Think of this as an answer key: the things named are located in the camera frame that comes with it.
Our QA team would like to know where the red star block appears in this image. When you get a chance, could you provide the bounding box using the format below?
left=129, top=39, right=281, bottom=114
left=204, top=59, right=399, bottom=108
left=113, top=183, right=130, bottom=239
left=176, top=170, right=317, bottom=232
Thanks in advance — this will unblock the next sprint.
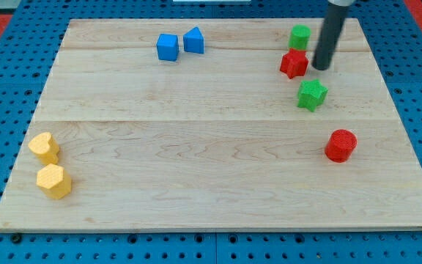
left=280, top=48, right=308, bottom=79

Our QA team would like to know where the red cylinder block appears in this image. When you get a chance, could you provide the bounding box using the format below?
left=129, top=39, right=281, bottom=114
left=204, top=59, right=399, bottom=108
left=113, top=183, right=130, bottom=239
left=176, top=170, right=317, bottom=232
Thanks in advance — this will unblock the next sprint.
left=325, top=129, right=358, bottom=163

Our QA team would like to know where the blue triangle block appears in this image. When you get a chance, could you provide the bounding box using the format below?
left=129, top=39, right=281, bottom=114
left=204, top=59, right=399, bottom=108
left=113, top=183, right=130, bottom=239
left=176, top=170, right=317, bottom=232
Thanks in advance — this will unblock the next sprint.
left=182, top=26, right=204, bottom=54

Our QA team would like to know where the green cylinder block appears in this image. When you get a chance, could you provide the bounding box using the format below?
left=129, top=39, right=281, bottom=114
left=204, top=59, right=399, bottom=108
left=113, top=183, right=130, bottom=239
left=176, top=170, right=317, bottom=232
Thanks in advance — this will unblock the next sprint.
left=288, top=24, right=311, bottom=50

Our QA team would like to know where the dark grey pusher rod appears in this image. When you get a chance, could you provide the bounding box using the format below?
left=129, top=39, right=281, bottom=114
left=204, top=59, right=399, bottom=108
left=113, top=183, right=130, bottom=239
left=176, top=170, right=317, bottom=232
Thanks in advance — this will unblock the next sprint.
left=312, top=0, right=353, bottom=70

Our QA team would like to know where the wooden board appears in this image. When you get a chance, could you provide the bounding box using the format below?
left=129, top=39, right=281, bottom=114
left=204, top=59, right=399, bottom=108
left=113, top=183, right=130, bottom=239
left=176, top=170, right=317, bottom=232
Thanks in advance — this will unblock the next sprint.
left=0, top=18, right=422, bottom=233

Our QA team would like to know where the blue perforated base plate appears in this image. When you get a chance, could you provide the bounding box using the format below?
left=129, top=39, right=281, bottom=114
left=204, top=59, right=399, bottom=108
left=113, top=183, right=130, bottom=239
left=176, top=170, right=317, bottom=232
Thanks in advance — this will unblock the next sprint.
left=0, top=1, right=422, bottom=263

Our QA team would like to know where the yellow heart block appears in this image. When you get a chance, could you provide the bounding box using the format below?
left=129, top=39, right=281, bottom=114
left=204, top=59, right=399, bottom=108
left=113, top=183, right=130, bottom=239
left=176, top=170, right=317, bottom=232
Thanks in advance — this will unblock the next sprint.
left=28, top=132, right=59, bottom=165

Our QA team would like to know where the green star block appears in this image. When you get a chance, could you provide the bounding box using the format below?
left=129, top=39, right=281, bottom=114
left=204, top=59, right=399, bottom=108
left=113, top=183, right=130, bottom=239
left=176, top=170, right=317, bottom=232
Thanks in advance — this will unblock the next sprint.
left=297, top=79, right=328, bottom=112

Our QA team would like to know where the blue cube block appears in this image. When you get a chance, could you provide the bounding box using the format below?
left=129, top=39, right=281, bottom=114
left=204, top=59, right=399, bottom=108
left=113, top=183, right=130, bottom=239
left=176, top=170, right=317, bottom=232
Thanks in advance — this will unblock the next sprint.
left=156, top=34, right=179, bottom=62

